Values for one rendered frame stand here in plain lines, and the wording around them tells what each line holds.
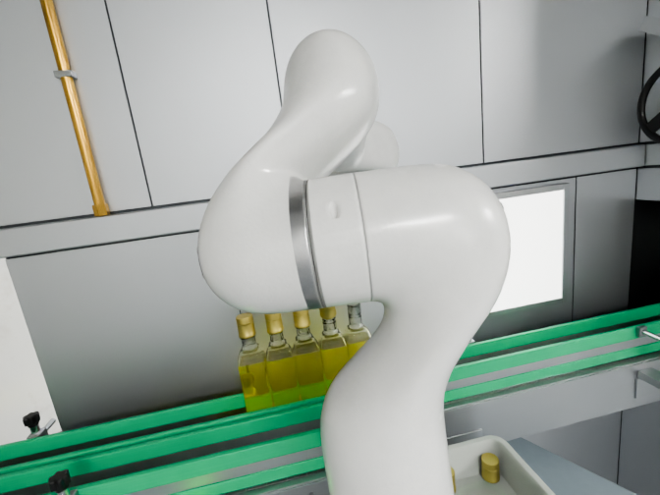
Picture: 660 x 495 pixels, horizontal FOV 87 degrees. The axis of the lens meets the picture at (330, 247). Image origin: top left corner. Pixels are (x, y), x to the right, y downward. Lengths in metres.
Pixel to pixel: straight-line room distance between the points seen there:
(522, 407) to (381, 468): 0.75
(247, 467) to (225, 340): 0.31
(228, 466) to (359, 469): 0.50
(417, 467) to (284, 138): 0.25
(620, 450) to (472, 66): 1.35
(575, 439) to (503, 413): 0.59
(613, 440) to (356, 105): 1.52
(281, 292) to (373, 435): 0.11
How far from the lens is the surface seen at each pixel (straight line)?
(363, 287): 0.24
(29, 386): 3.07
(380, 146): 0.59
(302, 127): 0.27
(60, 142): 0.95
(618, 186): 1.31
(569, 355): 1.05
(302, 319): 0.74
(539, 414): 1.05
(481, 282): 0.24
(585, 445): 1.59
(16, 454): 1.06
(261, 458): 0.75
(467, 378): 0.91
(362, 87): 0.31
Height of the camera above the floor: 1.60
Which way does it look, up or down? 12 degrees down
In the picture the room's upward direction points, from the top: 7 degrees counter-clockwise
